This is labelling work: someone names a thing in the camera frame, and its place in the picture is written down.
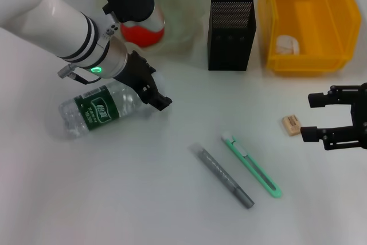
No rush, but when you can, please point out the red-orange fruit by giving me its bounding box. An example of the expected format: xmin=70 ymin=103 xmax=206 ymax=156
xmin=120 ymin=22 xmax=166 ymax=48

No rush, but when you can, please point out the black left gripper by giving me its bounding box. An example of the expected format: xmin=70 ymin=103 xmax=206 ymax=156
xmin=114 ymin=50 xmax=173 ymax=111

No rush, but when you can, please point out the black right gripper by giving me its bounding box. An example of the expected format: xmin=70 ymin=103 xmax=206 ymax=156
xmin=300 ymin=82 xmax=367 ymax=151

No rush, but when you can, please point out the white paper ball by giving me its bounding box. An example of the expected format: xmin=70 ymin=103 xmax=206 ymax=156
xmin=275 ymin=34 xmax=300 ymax=55

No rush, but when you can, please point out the black mesh pen holder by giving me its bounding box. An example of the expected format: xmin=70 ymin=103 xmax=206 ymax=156
xmin=208 ymin=0 xmax=257 ymax=71

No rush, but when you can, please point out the yellow plastic bin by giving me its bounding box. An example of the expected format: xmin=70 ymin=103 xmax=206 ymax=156
xmin=259 ymin=0 xmax=362 ymax=78

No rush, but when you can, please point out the green utility knife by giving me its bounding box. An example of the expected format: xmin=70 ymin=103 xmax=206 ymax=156
xmin=221 ymin=132 xmax=283 ymax=199

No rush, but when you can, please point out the translucent glass fruit bowl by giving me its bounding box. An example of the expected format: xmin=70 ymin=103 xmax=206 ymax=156
xmin=96 ymin=0 xmax=206 ymax=57

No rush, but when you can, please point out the grey marker pen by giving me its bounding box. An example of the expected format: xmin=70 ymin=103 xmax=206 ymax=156
xmin=189 ymin=142 xmax=255 ymax=209

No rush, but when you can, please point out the beige eraser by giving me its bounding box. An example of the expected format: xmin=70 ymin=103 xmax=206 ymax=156
xmin=282 ymin=115 xmax=305 ymax=137

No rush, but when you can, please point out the green label water bottle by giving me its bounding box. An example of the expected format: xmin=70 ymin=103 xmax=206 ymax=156
xmin=58 ymin=72 xmax=167 ymax=141

